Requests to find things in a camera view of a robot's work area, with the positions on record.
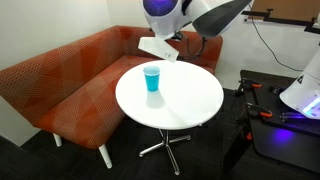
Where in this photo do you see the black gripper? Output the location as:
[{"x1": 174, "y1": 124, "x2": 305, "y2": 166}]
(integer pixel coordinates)
[{"x1": 171, "y1": 31, "x2": 185, "y2": 42}]

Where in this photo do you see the blue plastic cup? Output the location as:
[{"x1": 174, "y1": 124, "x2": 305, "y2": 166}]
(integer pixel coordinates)
[{"x1": 142, "y1": 65, "x2": 161, "y2": 93}]

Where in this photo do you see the orange black clamp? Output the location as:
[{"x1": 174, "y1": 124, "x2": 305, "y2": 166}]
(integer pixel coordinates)
[
  {"x1": 244, "y1": 102, "x2": 274, "y2": 120},
  {"x1": 237, "y1": 79, "x2": 263, "y2": 90}
]

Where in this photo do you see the orange patterned corner sofa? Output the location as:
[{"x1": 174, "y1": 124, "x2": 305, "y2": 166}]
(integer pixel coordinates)
[{"x1": 0, "y1": 25, "x2": 224, "y2": 170}]

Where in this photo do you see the brown cork board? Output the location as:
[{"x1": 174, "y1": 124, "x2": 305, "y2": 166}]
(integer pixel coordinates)
[{"x1": 249, "y1": 0, "x2": 320, "y2": 24}]

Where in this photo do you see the black robot mounting cart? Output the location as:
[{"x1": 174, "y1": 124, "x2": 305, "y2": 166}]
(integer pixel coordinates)
[{"x1": 221, "y1": 69, "x2": 320, "y2": 174}]

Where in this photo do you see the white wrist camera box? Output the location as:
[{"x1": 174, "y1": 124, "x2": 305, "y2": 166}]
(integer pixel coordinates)
[{"x1": 137, "y1": 36, "x2": 180, "y2": 64}]

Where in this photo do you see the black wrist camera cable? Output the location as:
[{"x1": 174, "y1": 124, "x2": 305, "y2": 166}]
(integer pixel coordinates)
[{"x1": 177, "y1": 33, "x2": 207, "y2": 62}]

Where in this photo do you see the black hanging cable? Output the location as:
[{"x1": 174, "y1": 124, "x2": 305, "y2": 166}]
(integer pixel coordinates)
[{"x1": 248, "y1": 13, "x2": 303, "y2": 73}]

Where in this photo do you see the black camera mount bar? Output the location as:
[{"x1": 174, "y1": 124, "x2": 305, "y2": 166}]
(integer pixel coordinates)
[{"x1": 241, "y1": 8, "x2": 320, "y2": 35}]

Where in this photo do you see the chrome table pedestal base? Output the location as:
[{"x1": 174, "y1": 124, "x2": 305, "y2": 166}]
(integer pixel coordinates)
[{"x1": 138, "y1": 128, "x2": 192, "y2": 176}]

